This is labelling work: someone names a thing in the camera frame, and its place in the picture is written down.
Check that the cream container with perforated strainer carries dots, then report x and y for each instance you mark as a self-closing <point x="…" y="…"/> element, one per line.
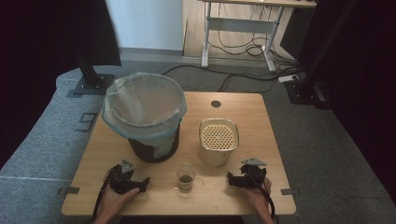
<point x="218" y="141"/>

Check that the black tape floor marking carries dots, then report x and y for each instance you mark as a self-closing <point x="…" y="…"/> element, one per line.
<point x="87" y="121"/>

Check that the dark tea dregs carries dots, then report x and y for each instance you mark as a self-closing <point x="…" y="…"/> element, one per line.
<point x="186" y="179"/>

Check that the black metal stand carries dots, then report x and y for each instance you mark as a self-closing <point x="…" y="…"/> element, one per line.
<point x="306" y="87"/>
<point x="91" y="79"/>

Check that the person's left hand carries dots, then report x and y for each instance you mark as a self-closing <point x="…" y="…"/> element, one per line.
<point x="113" y="200"/>

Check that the dark round table grommet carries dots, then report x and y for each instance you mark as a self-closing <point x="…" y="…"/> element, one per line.
<point x="215" y="104"/>

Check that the dark round trash bin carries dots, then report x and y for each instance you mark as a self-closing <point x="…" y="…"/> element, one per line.
<point x="154" y="151"/>

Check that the white power strip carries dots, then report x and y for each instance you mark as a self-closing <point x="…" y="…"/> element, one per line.
<point x="288" y="78"/>

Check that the white metal desk frame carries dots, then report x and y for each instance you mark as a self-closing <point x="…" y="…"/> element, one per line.
<point x="239" y="25"/>

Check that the clear glass cup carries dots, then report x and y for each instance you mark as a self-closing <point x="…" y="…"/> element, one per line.
<point x="186" y="178"/>

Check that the dark curtain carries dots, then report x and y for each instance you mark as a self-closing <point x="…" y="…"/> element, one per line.
<point x="367" y="77"/>

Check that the clear plastic bin bag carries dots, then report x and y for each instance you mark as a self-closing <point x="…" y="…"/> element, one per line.
<point x="144" y="102"/>

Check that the person's right hand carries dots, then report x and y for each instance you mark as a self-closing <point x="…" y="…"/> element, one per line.
<point x="257" y="196"/>

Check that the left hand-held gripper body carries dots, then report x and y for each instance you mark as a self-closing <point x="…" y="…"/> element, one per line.
<point x="120" y="182"/>

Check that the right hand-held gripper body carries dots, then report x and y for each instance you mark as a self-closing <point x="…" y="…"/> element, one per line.
<point x="253" y="174"/>

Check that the grey tape strip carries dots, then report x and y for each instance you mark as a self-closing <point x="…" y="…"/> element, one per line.
<point x="286" y="191"/>
<point x="69" y="190"/>

